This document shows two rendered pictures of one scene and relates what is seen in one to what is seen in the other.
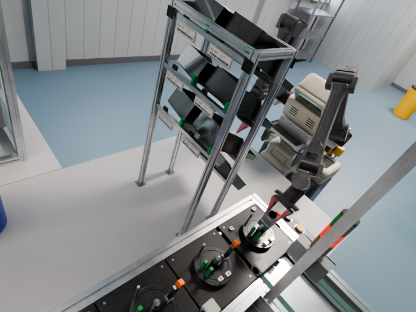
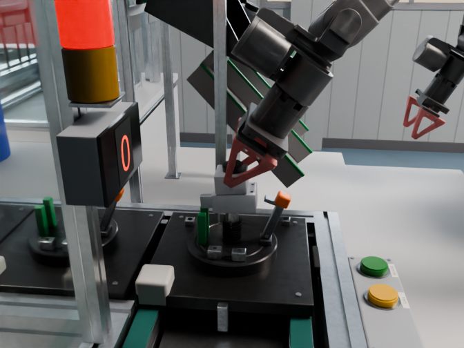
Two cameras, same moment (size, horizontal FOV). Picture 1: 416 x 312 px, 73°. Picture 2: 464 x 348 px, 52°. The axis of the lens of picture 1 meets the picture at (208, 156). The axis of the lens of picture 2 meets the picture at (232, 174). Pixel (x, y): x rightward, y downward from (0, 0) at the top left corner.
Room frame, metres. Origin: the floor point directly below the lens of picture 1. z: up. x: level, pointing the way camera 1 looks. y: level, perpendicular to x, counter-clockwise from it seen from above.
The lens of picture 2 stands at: (0.43, -0.86, 1.38)
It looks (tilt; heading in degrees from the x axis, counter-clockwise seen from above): 23 degrees down; 61
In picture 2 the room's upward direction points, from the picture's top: straight up
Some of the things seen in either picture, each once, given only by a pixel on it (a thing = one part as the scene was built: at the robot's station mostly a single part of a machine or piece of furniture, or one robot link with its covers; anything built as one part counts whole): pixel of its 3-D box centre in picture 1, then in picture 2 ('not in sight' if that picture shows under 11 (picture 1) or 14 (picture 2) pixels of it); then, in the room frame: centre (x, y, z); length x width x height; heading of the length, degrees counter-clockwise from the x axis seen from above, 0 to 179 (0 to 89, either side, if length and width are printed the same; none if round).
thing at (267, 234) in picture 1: (257, 233); (232, 245); (0.75, -0.30, 0.98); 0.14 x 0.14 x 0.02
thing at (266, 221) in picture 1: (267, 220); (227, 185); (0.74, -0.30, 1.08); 0.08 x 0.04 x 0.07; 145
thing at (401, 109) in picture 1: (410, 103); not in sight; (5.69, -3.25, 0.29); 0.37 x 0.36 x 0.57; 146
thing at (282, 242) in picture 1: (255, 236); (232, 255); (0.75, -0.30, 0.96); 0.24 x 0.24 x 0.02; 55
